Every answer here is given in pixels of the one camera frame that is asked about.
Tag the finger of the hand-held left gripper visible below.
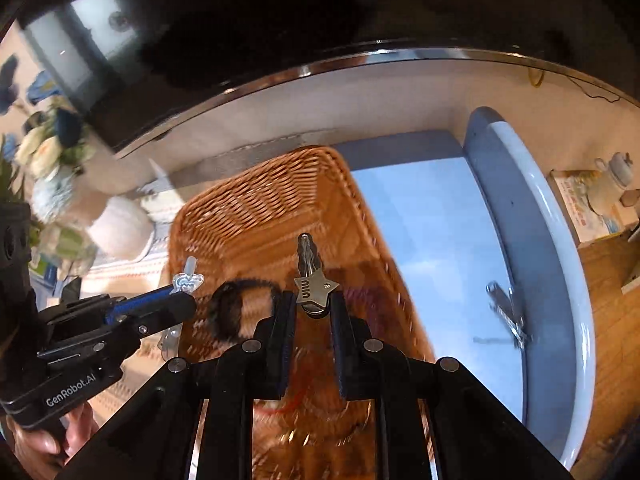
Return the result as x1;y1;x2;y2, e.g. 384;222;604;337
102;285;177;326
120;292;197;356

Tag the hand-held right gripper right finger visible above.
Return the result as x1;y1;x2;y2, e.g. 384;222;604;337
327;291;576;480

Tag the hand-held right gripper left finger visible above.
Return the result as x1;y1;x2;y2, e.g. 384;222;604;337
55;290;297;480

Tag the clear blue hair clip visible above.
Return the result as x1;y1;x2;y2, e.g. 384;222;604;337
157;256;206;356

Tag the dark brown hair scrunchie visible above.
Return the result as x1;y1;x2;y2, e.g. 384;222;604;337
207;280;281;342

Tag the red string bracelet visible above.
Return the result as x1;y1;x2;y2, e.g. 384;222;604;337
254;394;307;417

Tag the silver star hair clip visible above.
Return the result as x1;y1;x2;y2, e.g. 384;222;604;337
294;232;341;320

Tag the brown wicker basket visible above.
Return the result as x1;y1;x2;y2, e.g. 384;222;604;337
162;146;436;480

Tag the person's left hand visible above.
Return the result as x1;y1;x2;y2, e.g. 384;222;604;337
0;402;101;466

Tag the striped woven table mat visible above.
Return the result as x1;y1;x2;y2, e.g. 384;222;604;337
80;182;201;411

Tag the silver metal clip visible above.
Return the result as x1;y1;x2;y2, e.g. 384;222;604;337
472;280;531;349

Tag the illustrated cardboard box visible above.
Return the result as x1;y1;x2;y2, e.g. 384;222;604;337
547;167;629;249

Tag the white teapot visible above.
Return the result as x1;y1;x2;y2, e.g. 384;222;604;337
594;151;634;189

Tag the black cable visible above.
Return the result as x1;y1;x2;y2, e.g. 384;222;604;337
564;71;622;104

